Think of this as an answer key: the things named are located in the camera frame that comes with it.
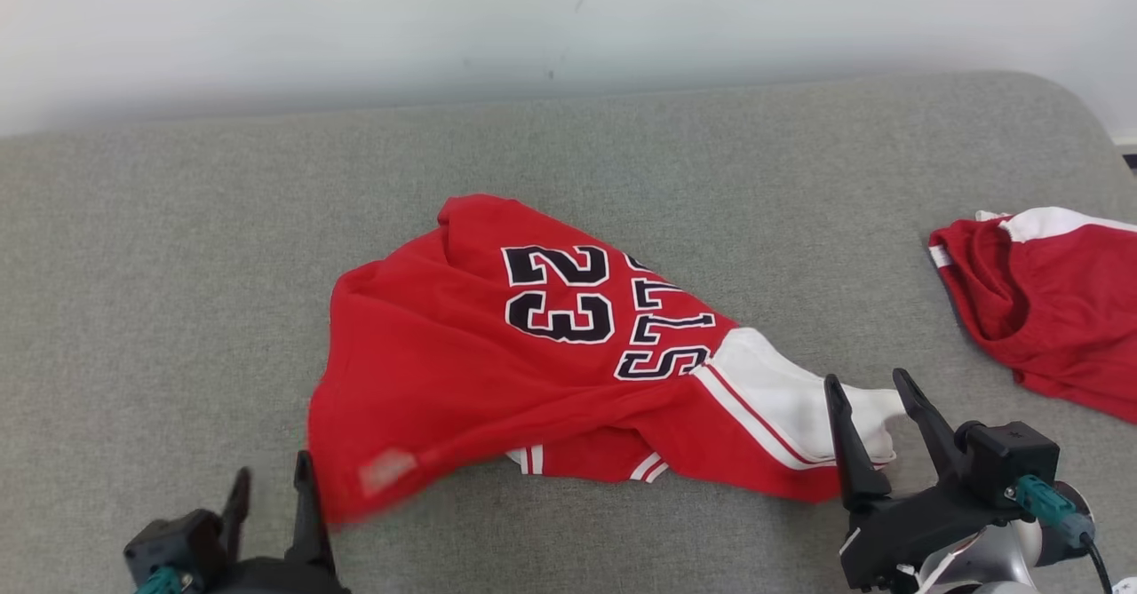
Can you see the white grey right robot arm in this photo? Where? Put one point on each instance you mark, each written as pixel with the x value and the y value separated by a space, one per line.
pixel 977 572

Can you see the grey fabric sofa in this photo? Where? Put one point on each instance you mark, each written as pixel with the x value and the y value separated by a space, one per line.
pixel 222 265

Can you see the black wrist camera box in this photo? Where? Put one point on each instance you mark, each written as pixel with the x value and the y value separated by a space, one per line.
pixel 173 545
pixel 1008 456

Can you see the red basketball jersey number 23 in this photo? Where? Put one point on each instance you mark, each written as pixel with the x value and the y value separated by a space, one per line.
pixel 426 363

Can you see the white black wall skirting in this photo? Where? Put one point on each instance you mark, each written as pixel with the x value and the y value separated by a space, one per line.
pixel 1128 154

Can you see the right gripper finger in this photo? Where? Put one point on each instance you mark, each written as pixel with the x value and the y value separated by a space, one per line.
pixel 857 470
pixel 933 439

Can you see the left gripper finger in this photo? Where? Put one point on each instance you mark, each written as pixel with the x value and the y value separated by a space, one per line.
pixel 309 532
pixel 236 514

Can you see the red shorts with white trim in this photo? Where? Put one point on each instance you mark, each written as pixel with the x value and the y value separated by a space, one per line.
pixel 1057 310

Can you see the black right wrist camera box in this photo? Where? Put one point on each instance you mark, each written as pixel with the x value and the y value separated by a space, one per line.
pixel 1008 456

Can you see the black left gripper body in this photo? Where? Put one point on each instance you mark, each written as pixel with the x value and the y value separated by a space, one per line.
pixel 275 581

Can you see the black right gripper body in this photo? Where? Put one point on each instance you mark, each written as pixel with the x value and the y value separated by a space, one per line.
pixel 897 536

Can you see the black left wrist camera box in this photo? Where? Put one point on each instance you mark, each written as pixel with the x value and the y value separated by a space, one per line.
pixel 173 545

